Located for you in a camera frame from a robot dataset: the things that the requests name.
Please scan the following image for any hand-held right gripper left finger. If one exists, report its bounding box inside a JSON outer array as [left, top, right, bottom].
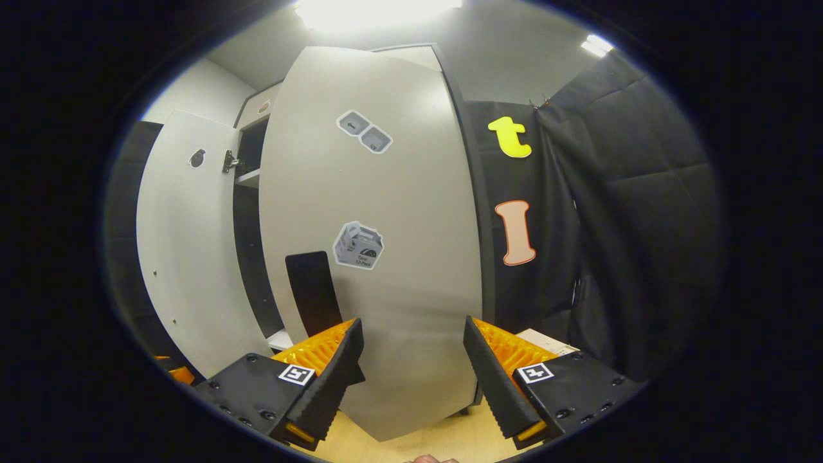
[[193, 317, 366, 451]]

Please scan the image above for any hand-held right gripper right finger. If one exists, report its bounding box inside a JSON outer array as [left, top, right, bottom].
[[463, 315, 647, 451]]

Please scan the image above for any grey shoe cabinet door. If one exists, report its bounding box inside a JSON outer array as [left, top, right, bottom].
[[258, 45, 484, 443], [135, 109, 274, 380]]

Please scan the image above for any grey shoe cabinet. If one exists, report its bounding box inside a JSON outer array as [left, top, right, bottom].
[[231, 44, 496, 351]]

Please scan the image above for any cream cover book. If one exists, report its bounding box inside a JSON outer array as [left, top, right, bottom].
[[516, 328, 581, 358]]

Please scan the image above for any black backdrop cloth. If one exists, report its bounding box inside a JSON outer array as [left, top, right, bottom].
[[103, 51, 727, 383]]

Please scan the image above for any small ceiling light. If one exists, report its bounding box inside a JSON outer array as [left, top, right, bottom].
[[581, 33, 615, 59]]

